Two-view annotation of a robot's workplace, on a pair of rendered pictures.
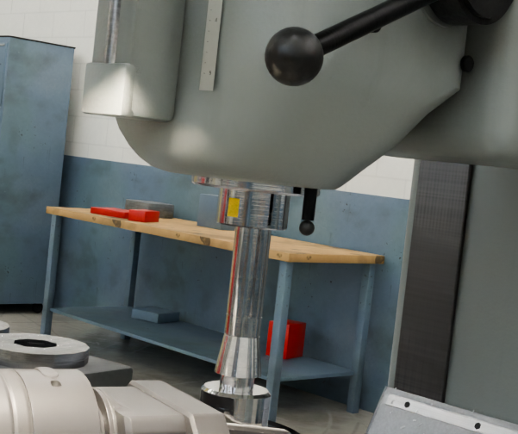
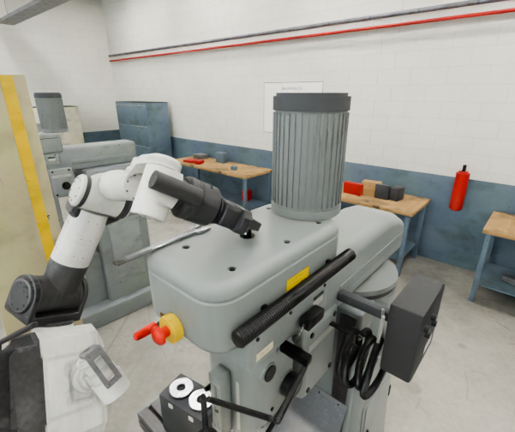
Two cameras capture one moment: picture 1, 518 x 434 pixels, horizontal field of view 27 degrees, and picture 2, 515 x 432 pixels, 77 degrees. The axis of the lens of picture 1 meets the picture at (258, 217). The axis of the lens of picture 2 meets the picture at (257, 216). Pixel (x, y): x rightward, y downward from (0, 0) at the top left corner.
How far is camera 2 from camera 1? 0.89 m
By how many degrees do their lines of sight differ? 18
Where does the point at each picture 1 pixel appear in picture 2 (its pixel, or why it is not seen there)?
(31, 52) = (153, 106)
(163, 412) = not seen: outside the picture
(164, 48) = (228, 421)
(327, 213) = (254, 156)
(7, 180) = (154, 149)
